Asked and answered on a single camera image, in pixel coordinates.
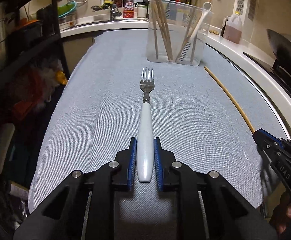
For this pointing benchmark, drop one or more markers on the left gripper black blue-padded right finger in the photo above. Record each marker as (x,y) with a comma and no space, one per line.
(208,206)

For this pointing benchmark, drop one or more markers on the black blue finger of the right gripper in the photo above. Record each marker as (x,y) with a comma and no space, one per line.
(267,143)

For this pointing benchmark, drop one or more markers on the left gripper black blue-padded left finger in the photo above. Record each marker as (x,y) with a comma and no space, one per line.
(82,205)

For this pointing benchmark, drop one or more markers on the wooden chopstick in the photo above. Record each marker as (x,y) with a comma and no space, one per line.
(188,29)
(230,96)
(154,27)
(163,25)

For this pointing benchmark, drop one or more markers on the white-handled steel fork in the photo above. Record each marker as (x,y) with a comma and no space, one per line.
(145,139)

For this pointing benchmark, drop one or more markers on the chrome kitchen faucet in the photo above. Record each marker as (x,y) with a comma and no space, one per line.
(110,2)

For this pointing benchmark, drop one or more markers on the person's hand holding gripper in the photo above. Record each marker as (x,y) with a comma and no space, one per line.
(281,217)

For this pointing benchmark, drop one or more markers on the black gas stove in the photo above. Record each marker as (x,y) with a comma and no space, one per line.
(276,71)

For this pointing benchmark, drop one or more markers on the black wok pan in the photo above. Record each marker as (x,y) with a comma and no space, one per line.
(280,45)

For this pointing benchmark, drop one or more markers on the grey woven table mat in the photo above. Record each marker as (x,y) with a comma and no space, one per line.
(203,114)

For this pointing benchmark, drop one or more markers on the brown liquid plastic jug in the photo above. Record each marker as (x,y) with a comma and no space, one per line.
(233,28)

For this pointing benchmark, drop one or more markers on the clear plastic utensil container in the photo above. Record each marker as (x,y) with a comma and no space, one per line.
(178,15)

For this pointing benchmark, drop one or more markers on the black shelf rack left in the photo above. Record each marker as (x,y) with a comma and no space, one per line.
(28,41)

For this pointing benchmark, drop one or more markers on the white plastic spoon in container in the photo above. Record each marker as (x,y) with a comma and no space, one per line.
(191,36)

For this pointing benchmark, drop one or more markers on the white cup by sink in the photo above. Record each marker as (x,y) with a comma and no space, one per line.
(142,10)

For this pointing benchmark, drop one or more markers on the green plastic bowl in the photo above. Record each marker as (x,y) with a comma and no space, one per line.
(67,9)

